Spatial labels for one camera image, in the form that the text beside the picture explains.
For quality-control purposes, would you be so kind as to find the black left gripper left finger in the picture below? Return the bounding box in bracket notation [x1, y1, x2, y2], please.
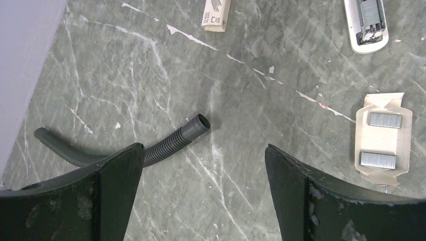
[1, 143, 145, 240]

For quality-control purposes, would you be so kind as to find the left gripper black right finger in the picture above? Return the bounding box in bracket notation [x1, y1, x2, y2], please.
[265, 145, 425, 240]

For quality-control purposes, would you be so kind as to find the white staple box tray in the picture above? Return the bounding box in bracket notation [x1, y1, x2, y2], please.
[354, 92, 412, 186]

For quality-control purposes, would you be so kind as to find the white staple box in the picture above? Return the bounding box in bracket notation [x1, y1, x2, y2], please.
[201, 0, 231, 33]

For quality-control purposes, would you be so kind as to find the staple strip in tray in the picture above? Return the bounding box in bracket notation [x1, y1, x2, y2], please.
[360, 152, 397, 170]
[369, 112, 402, 129]

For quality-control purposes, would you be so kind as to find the black rubber hose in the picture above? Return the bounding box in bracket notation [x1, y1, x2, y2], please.
[33, 113, 211, 168]

